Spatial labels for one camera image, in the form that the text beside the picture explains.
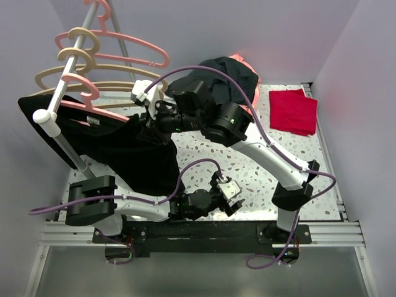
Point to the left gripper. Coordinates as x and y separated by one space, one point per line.
229 209

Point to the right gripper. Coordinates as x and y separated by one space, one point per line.
156 124

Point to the black shorts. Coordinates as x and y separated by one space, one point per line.
146 168

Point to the pink hanger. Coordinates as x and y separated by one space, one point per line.
87 98
94 52

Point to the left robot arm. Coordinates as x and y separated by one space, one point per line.
95 204

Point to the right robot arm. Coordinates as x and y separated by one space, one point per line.
228 124

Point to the lower beige hanger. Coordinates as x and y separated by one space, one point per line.
111 86

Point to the beige hanger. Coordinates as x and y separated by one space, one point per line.
111 86
89 55

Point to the upper beige hanger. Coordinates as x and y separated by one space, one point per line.
89 55

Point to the dark teal garment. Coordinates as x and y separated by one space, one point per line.
221 89

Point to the pink garment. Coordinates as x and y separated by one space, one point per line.
247 65

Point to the red folded cloth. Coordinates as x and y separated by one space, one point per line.
291 111

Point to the metal clothes rack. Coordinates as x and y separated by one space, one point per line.
97 16

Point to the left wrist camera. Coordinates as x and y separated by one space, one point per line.
229 188

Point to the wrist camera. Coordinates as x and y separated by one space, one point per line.
148 99
229 188

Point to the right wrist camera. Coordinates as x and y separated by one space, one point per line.
148 99

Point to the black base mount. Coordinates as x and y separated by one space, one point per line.
235 237

